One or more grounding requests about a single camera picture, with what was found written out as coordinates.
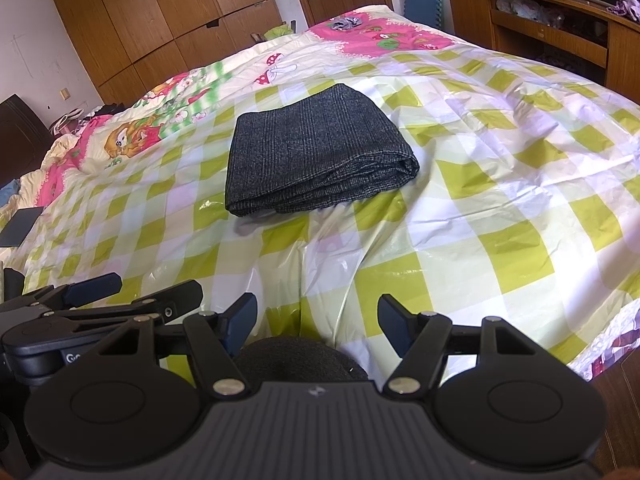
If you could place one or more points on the green cloth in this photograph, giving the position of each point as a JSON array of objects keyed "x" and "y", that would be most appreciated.
[{"x": 275, "y": 32}]

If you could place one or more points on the dark cloth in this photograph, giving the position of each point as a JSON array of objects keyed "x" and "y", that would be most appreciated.
[{"x": 12, "y": 285}]

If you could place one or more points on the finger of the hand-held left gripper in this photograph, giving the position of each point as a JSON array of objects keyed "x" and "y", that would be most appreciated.
[
  {"x": 95, "y": 287},
  {"x": 172, "y": 297}
]

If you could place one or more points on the black notebook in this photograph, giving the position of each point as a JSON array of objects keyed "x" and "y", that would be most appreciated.
[{"x": 20, "y": 227}]

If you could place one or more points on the wooden cabinet desk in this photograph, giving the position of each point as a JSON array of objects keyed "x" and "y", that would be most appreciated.
[{"x": 550, "y": 35}]

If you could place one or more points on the heap of clothes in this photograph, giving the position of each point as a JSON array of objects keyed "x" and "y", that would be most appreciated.
[{"x": 70, "y": 121}]

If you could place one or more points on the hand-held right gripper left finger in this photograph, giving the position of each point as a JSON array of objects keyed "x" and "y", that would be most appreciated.
[{"x": 241, "y": 321}]

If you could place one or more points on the small grey cloth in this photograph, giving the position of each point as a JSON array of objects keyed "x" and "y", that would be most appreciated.
[{"x": 347, "y": 23}]

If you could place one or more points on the blue foam mat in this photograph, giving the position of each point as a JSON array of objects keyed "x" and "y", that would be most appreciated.
[{"x": 422, "y": 7}]

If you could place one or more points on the cartoon printed quilt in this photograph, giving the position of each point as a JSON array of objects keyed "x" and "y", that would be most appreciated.
[{"x": 360, "y": 35}]

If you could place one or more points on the purple cloth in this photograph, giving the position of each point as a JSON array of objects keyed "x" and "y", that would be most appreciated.
[{"x": 627, "y": 3}]

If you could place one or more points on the dark brown headboard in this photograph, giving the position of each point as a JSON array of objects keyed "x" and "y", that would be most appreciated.
[{"x": 20, "y": 135}]

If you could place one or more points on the green checked plastic sheet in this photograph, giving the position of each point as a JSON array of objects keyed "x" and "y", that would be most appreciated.
[{"x": 500, "y": 160}]

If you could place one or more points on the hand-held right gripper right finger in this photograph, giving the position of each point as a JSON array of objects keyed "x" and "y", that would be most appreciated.
[{"x": 395, "y": 323}]

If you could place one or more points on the dark grey checked pants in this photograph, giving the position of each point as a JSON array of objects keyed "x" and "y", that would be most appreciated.
[{"x": 315, "y": 145}]

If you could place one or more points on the wooden wardrobe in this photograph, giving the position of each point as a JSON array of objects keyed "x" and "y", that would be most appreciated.
[{"x": 150, "y": 10}]

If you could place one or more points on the blue pillow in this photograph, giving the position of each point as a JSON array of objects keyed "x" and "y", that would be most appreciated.
[{"x": 9, "y": 194}]

